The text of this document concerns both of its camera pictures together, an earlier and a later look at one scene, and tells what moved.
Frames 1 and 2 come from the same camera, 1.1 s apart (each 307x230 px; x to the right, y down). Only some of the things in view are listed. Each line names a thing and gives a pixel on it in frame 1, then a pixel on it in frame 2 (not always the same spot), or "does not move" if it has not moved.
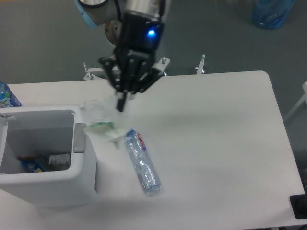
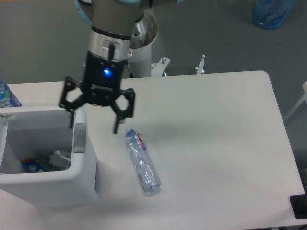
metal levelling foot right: (200, 69) does not move
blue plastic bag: (270, 14) does not move
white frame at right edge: (303, 98) does not move
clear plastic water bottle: (145, 168) does not move
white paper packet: (100, 114) to (57, 159)
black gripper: (140, 38) to (101, 85)
